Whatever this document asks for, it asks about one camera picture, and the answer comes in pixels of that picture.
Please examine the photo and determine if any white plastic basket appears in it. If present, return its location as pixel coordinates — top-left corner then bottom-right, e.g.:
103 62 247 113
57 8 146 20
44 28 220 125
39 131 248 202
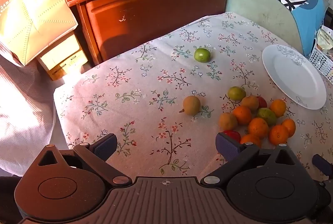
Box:
308 42 333 76

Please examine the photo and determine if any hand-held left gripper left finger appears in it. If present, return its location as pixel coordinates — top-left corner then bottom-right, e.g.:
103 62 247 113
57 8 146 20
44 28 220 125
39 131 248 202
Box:
36 133 133 187

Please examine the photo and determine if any pale green sofa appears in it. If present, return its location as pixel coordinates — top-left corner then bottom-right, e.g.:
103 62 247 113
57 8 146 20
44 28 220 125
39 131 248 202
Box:
225 0 303 49

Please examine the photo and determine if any white waffle cloth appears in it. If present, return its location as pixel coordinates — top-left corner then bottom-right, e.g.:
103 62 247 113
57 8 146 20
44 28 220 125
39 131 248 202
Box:
0 54 69 178

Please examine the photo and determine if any red-brown wooden cabinet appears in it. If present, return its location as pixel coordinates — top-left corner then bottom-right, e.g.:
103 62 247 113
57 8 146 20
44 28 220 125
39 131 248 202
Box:
64 0 238 67

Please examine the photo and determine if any beige paper bag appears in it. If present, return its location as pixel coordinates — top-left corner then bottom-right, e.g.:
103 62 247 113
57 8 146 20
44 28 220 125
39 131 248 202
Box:
0 0 78 66

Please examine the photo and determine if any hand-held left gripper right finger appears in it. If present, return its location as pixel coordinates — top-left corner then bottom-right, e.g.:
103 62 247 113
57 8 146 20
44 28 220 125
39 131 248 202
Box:
200 132 299 185

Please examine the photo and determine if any olive brown pear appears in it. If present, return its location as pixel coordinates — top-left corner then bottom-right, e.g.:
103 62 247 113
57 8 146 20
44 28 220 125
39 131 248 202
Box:
218 112 238 131

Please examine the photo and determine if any floral tablecloth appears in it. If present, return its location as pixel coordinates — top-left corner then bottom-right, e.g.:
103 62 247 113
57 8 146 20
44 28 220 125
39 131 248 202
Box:
53 12 333 180

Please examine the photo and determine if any yellow-green jujube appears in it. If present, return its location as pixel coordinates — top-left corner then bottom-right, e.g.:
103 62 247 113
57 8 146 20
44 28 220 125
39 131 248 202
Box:
227 86 246 101

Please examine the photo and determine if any pale cardboard box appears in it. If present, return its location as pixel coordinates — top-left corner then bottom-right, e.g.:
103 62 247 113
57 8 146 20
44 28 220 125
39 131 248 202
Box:
36 31 89 81

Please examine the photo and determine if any snack bag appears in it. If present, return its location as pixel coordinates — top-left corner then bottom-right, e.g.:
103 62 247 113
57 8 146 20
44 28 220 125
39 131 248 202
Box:
315 26 333 53

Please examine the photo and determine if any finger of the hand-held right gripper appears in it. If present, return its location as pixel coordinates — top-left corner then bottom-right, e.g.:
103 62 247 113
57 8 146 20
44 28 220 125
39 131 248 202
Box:
312 154 333 178

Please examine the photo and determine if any green jujube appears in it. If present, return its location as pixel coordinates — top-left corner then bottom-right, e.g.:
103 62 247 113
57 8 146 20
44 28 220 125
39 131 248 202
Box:
256 107 277 126
194 48 211 62

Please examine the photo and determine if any orange mandarin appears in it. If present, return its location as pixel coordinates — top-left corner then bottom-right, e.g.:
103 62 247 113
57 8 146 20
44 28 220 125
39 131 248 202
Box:
248 117 269 139
269 99 287 118
269 124 290 146
232 106 252 126
240 134 262 148
281 118 296 138

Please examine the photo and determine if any white plate with line drawing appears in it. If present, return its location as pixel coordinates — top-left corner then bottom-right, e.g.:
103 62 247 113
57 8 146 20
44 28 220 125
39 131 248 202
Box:
261 44 327 110

